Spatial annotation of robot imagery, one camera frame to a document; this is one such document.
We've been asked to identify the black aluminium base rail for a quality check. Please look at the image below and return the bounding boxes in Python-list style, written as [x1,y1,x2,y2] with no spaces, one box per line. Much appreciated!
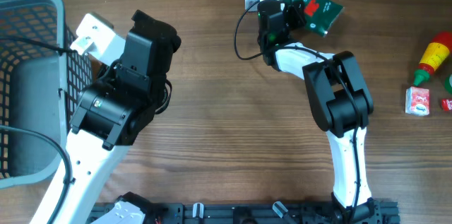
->
[85,191,401,224]

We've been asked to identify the green lid jar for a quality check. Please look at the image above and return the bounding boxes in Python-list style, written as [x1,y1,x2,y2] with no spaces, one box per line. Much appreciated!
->
[444,75,452,94]

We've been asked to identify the red sriracha sauce bottle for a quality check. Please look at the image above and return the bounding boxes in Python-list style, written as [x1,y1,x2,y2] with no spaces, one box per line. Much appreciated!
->
[413,31,451,86]

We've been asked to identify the grey plastic shopping basket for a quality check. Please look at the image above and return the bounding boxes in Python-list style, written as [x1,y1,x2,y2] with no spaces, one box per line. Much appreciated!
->
[0,0,95,189]

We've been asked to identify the red patterned small box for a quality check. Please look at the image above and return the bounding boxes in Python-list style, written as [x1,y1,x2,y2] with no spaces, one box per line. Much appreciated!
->
[405,86,430,116]

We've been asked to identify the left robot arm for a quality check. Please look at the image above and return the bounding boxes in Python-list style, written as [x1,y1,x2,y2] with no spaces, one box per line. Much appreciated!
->
[31,10,182,223]

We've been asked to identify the red candy bar wrapper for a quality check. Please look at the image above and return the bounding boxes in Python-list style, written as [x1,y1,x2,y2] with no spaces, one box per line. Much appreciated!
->
[440,99,452,112]

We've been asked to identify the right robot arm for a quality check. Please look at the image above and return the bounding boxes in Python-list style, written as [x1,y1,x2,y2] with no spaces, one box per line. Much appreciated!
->
[257,0,374,223]

